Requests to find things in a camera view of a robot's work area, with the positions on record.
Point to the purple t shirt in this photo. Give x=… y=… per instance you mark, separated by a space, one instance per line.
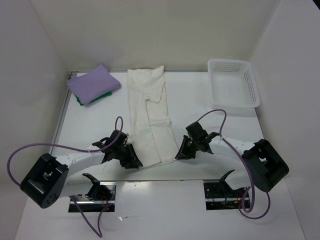
x=93 y=85

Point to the white cloth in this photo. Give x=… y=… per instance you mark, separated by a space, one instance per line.
x=152 y=134

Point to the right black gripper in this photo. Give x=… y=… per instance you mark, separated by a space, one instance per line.
x=183 y=153

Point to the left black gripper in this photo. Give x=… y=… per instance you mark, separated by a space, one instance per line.
x=132 y=161

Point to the white plastic basket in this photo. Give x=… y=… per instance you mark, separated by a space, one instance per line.
x=232 y=83

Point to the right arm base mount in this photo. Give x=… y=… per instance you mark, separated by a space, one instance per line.
x=218 y=199

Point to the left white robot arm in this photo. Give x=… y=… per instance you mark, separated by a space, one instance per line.
x=53 y=177

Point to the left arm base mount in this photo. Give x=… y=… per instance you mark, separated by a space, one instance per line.
x=97 y=198

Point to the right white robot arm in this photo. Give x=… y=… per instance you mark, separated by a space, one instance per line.
x=266 y=166

